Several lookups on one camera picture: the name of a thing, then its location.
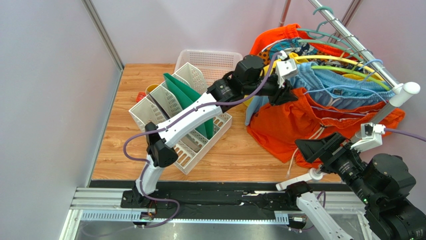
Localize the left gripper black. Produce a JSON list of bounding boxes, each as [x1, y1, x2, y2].
[[243, 74, 299, 108]]

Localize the orange shorts front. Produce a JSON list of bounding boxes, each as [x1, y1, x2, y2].
[[246, 87, 385, 169]]

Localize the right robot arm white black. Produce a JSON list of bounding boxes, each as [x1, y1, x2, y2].
[[295, 132, 426, 240]]

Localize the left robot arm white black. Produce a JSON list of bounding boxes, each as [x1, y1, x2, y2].
[[123, 52, 298, 207]]

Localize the yellow shorts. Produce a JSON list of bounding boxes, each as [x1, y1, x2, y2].
[[289, 53, 389, 89]]

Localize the yellow hanger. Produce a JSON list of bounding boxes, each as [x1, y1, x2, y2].
[[294, 55, 374, 73]]

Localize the patterned blue orange shorts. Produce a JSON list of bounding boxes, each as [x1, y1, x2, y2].
[[251, 37, 341, 65]]

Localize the orange shorts back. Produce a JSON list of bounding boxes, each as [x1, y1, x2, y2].
[[249, 23, 350, 66]]

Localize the teal hanger back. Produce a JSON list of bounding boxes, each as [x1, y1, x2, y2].
[[298, 18, 350, 47]]

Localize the teal hanger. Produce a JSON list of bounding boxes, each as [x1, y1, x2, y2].
[[296, 27, 364, 62], [298, 18, 350, 47]]

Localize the teal hanger front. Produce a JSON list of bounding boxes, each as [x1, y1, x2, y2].
[[296, 27, 364, 62]]

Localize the green hanger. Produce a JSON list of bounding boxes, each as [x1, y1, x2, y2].
[[311, 65, 390, 91]]

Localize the white perforated basket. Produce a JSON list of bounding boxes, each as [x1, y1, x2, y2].
[[174, 49, 243, 86]]

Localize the green folder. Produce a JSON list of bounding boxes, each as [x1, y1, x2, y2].
[[163, 73, 214, 140]]

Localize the white file organizer rack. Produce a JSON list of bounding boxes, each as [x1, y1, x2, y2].
[[128, 62, 233, 175]]

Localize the yellow cup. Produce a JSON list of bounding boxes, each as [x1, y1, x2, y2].
[[144, 84, 159, 96]]

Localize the small red object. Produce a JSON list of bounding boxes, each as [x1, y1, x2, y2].
[[135, 91, 147, 103]]

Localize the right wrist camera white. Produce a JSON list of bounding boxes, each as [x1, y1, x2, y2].
[[350, 122, 386, 153]]

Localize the metal clothes rack rail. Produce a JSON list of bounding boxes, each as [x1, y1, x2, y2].
[[278, 0, 421, 192]]

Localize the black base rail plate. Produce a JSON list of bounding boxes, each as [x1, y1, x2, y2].
[[120, 189, 299, 211]]

